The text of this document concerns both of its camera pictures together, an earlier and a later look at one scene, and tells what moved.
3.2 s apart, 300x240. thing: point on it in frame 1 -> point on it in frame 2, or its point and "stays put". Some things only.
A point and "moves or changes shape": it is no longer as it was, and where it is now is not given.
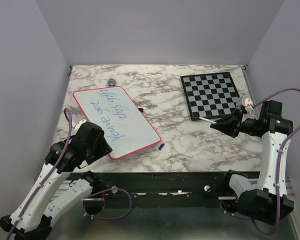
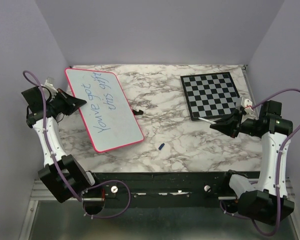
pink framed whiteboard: x=126 y=128 moves or changes shape
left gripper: x=104 y=148 -> x=70 y=101
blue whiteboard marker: x=208 y=120 stays put
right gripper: x=226 y=124 stays put
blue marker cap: x=161 y=146 stays put
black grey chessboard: x=211 y=95 stays put
